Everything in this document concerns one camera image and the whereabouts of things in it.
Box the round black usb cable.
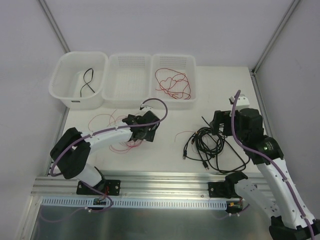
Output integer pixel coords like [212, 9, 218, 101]
[182, 115, 251, 174]

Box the thin pink wire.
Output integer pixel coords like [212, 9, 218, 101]
[88, 108, 201, 155]

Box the thick red wire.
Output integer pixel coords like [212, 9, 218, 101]
[154, 67, 192, 100]

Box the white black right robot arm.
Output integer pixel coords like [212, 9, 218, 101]
[208, 108, 320, 240]

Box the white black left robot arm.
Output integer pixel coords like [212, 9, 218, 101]
[50, 110, 163, 195]

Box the middle white perforated basket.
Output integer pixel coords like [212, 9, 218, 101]
[101, 53, 152, 109]

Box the white perforated basket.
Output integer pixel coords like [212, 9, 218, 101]
[149, 54, 198, 110]
[101, 53, 152, 109]

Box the right white perforated basket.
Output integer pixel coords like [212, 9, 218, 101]
[149, 54, 198, 110]

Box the white solid plastic tub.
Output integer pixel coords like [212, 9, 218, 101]
[48, 51, 108, 110]

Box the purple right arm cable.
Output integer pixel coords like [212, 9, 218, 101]
[231, 89, 317, 240]

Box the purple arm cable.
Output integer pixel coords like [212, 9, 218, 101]
[231, 89, 317, 240]
[49, 98, 168, 178]

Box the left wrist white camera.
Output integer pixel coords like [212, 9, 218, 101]
[139, 103, 153, 112]

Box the wrist white camera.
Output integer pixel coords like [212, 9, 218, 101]
[235, 94, 250, 111]
[139, 103, 153, 112]

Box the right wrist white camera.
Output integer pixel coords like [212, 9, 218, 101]
[235, 94, 250, 111]

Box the aluminium frame rail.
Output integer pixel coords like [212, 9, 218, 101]
[30, 170, 225, 200]

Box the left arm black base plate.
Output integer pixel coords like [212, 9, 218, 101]
[76, 179, 121, 196]

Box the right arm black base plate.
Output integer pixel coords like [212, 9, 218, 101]
[208, 181, 240, 199]

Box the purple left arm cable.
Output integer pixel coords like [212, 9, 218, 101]
[49, 98, 168, 178]

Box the white slotted cable duct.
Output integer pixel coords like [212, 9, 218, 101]
[41, 196, 227, 211]

